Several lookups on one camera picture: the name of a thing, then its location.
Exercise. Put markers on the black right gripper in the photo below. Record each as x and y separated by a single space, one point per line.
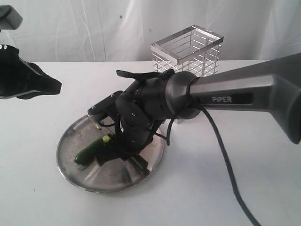
130 139

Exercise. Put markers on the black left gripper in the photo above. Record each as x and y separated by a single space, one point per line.
12 81

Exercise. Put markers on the green cucumber piece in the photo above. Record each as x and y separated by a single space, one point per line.
86 156

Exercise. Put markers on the wire metal utensil holder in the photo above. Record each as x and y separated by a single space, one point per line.
194 49

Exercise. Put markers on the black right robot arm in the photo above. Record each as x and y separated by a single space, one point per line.
273 86

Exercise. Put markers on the round stainless steel plate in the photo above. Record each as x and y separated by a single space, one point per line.
113 176

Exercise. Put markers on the white backdrop curtain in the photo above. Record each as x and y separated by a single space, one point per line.
123 30

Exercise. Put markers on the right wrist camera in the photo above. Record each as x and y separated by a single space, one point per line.
101 108

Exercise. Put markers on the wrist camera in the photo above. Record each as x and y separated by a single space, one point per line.
10 19
101 108

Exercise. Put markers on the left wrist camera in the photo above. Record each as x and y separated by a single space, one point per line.
10 19

